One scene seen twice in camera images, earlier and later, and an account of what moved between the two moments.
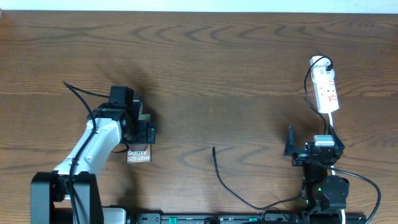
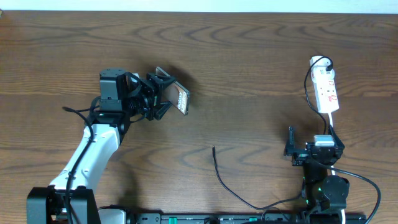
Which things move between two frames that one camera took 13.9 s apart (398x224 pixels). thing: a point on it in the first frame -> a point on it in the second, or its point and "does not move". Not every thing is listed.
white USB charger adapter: [318, 71] does not move
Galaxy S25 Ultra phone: [138, 153] -> [175, 93]
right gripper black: [301, 155] does not move
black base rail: [243, 218] does not move
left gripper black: [141, 137] -> [154, 93]
